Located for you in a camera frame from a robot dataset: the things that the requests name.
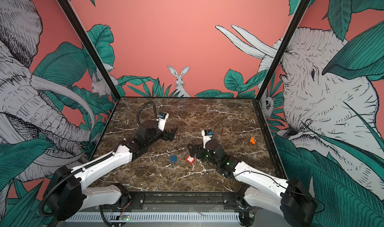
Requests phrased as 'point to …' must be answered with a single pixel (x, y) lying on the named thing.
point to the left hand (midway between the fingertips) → (171, 122)
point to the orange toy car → (252, 140)
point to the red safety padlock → (190, 159)
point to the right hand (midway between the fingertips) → (192, 144)
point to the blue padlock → (173, 158)
